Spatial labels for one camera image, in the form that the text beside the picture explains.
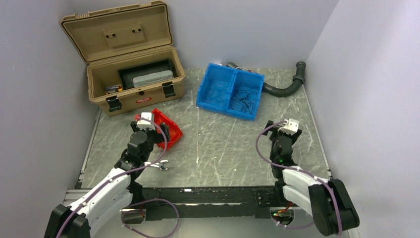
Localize black wires in blue bin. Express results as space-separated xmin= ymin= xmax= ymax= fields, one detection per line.
xmin=229 ymin=72 xmax=260 ymax=116

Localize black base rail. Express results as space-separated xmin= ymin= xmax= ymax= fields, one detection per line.
xmin=125 ymin=185 xmax=296 ymax=222

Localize yellow black tool in toolbox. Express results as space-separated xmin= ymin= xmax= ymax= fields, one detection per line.
xmin=105 ymin=85 xmax=123 ymax=94

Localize silver open-end wrench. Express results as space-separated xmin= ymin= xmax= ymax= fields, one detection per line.
xmin=144 ymin=160 xmax=169 ymax=171

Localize red plastic bin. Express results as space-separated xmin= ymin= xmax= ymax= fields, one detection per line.
xmin=135 ymin=109 xmax=183 ymax=150

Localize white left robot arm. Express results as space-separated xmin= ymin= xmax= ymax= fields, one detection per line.
xmin=44 ymin=118 xmax=170 ymax=238

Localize tan plastic toolbox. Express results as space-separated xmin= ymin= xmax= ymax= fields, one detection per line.
xmin=60 ymin=0 xmax=186 ymax=117

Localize grey case in toolbox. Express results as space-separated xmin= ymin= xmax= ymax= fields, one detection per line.
xmin=132 ymin=70 xmax=173 ymax=87

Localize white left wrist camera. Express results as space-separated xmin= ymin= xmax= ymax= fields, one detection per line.
xmin=135 ymin=112 xmax=156 ymax=130

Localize grey corrugated hose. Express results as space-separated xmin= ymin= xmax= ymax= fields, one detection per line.
xmin=226 ymin=61 xmax=307 ymax=98

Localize blue plastic divided bin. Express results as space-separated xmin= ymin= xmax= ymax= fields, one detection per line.
xmin=196 ymin=63 xmax=264 ymax=120

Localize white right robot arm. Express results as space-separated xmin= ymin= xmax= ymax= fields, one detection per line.
xmin=260 ymin=119 xmax=360 ymax=237

